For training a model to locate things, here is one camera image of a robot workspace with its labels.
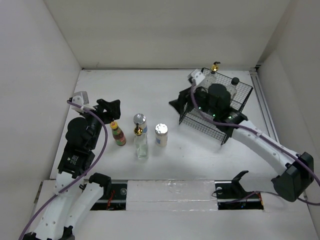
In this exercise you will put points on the aluminium rail right side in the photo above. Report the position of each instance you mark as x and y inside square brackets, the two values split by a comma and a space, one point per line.
[263, 104]

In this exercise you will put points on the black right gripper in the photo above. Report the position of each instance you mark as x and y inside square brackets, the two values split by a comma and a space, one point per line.
[184, 97]

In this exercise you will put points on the clear oil bottle gold spout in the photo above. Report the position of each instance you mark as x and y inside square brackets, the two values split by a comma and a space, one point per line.
[141, 143]

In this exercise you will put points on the silver lid jar blue label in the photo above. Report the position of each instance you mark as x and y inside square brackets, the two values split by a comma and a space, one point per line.
[140, 120]

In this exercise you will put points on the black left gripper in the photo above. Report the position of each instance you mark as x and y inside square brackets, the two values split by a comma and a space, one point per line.
[112, 112]

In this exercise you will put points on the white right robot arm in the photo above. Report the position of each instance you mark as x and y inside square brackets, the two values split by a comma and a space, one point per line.
[295, 172]

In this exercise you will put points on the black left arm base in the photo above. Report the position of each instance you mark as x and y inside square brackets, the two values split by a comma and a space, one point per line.
[114, 196]

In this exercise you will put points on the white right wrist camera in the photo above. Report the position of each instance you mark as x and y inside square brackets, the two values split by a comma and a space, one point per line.
[196, 76]

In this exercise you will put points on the silver lid white jar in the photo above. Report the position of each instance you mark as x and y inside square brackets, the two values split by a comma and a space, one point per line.
[161, 134]

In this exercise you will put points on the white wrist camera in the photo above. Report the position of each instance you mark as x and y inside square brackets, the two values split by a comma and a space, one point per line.
[196, 76]
[80, 98]

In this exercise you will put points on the black cap vinegar bottle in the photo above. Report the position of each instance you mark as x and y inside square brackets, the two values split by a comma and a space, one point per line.
[232, 87]

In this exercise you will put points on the black wire basket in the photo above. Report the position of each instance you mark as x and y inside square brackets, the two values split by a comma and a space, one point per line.
[220, 108]

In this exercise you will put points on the white foam block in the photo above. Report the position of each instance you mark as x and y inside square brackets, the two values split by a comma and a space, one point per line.
[171, 195]

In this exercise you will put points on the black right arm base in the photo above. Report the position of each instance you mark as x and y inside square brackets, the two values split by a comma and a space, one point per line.
[230, 195]

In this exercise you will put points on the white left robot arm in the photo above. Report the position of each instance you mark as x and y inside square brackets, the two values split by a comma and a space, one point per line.
[72, 199]

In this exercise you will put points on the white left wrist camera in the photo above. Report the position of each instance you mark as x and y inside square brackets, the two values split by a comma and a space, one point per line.
[80, 98]

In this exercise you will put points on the dark oil bottle gold spout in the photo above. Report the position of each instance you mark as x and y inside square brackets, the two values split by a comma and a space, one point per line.
[210, 77]

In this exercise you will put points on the red sauce bottle yellow cap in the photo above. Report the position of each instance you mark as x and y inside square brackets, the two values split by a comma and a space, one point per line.
[118, 134]

